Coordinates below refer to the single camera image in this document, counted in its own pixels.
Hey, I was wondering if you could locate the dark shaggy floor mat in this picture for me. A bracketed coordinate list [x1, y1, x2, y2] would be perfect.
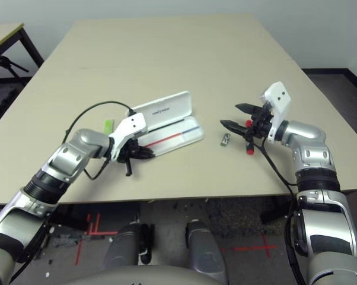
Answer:
[208, 197, 286, 235]
[0, 83, 22, 125]

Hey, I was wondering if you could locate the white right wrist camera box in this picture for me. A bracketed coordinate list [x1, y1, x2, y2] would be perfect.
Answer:
[263, 81, 292, 144]

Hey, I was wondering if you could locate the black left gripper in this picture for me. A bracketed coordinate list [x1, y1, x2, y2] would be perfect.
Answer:
[118, 138, 156, 176]

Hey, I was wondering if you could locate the grey left robot leg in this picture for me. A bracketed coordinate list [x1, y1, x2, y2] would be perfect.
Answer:
[102, 224, 155, 271]

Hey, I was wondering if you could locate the grey robot leg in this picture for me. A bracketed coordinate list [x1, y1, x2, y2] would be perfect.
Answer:
[184, 219, 228, 283]
[102, 224, 155, 271]

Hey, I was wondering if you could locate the black whiteboard marker red cap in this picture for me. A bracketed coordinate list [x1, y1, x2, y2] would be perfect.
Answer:
[245, 119, 256, 156]

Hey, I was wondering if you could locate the side table with black legs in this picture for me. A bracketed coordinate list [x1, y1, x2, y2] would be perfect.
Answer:
[0, 23, 45, 80]

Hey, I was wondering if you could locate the beige robot torso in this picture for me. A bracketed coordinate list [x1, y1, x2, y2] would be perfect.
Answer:
[44, 265, 227, 285]

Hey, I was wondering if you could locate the green highlighter pen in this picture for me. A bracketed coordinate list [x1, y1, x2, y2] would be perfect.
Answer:
[103, 118, 116, 136]

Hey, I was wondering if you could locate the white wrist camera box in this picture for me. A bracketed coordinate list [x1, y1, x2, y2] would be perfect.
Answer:
[109, 113, 149, 163]
[263, 81, 292, 144]

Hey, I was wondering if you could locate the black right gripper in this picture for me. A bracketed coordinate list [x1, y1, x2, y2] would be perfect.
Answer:
[220, 102, 275, 143]

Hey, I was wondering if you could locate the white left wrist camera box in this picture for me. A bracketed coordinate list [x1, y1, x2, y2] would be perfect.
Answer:
[109, 113, 149, 163]

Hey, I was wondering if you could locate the black table foot bar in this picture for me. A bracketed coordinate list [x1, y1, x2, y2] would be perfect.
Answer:
[260, 197, 298, 225]

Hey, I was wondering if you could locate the black tripod stand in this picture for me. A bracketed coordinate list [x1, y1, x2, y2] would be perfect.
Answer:
[0, 49, 30, 87]

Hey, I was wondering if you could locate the white plastic pencil case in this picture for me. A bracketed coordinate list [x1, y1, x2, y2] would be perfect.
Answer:
[130, 90, 205, 157]

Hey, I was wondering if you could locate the grey right robot leg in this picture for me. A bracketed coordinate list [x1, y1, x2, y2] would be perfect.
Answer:
[184, 219, 228, 283]

